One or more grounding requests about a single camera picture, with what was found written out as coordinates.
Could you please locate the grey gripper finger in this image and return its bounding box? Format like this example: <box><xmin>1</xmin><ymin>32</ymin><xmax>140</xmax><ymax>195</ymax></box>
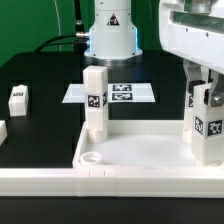
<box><xmin>207</xmin><ymin>71</ymin><xmax>224</xmax><ymax>107</ymax></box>

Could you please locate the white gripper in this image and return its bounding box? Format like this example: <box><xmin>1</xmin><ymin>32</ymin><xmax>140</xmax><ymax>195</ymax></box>
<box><xmin>159</xmin><ymin>0</ymin><xmax>224</xmax><ymax>98</ymax></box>

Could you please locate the white desk top tray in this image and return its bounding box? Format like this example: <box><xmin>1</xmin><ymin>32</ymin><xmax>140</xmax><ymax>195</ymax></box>
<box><xmin>73</xmin><ymin>120</ymin><xmax>224</xmax><ymax>171</ymax></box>

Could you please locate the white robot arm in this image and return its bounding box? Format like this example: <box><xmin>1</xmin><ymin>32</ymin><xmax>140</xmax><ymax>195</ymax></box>
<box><xmin>85</xmin><ymin>0</ymin><xmax>224</xmax><ymax>107</ymax></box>

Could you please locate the white front fence bar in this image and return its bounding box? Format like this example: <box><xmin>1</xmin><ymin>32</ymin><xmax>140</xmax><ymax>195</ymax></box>
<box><xmin>0</xmin><ymin>168</ymin><xmax>224</xmax><ymax>198</ymax></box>

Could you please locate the white left fence block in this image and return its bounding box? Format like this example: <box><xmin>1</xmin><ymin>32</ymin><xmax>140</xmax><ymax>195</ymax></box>
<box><xmin>0</xmin><ymin>120</ymin><xmax>7</xmax><ymax>146</ymax></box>

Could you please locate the white marker base plate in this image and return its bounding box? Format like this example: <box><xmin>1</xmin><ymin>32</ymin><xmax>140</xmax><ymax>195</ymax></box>
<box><xmin>62</xmin><ymin>83</ymin><xmax>155</xmax><ymax>103</ymax></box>

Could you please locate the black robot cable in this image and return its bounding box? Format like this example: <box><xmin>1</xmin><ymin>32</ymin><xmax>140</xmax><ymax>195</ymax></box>
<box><xmin>34</xmin><ymin>0</ymin><xmax>91</xmax><ymax>54</ymax></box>

